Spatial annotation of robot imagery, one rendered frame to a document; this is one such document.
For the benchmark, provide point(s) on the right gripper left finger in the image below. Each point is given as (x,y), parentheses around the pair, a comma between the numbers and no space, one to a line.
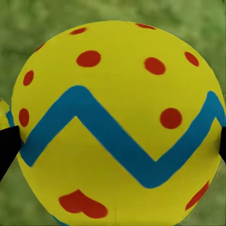
(9,147)

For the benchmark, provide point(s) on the easter egg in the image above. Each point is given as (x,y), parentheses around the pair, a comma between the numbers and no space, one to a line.
(4,115)
(120,125)

